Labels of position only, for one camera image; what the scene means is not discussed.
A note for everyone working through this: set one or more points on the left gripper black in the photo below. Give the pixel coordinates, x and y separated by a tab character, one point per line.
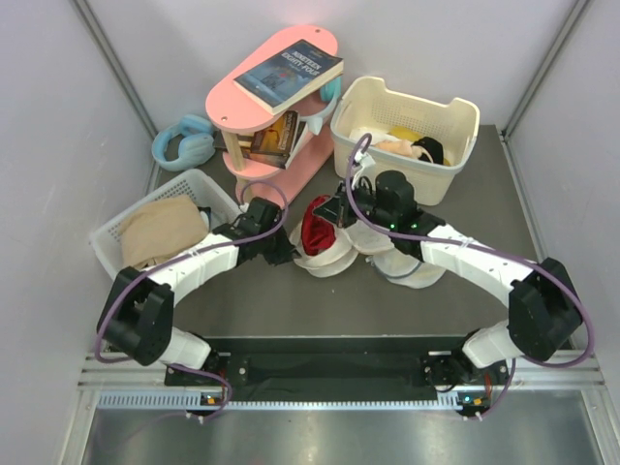
286	252

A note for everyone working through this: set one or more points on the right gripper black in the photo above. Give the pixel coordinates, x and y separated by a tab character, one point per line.
338	207

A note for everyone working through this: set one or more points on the beige trim mesh laundry bag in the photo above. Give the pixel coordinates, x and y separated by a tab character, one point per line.
356	240

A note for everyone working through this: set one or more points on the red bra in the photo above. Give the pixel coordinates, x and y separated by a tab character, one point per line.
317	234

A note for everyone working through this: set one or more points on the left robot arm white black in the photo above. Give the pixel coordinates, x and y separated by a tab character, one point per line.
137	319

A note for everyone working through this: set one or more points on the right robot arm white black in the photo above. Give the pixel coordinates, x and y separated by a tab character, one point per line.
539	297

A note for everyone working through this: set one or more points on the grey trim mesh laundry bag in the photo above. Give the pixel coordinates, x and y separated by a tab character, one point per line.
404	270

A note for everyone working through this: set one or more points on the cream plastic laundry basket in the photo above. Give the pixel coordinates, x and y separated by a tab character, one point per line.
369	103

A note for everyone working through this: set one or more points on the clothes pile in cream basket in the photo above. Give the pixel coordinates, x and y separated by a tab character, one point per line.
407	143

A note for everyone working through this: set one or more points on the brown orange book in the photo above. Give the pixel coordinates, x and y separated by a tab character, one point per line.
277	144

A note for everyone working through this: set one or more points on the blue headphones on floor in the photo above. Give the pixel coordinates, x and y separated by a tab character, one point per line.
195	147

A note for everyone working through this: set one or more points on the beige folded cloth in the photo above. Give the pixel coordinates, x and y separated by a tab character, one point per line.
160	230

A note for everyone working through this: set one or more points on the dark blue paperback book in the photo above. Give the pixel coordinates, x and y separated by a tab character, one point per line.
289	75

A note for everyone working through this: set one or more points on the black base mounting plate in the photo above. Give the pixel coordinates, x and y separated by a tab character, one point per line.
416	361

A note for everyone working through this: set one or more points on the white plastic perforated basket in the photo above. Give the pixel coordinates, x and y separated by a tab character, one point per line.
203	191

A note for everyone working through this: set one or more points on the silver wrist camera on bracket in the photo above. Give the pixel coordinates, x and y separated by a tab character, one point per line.
363	163

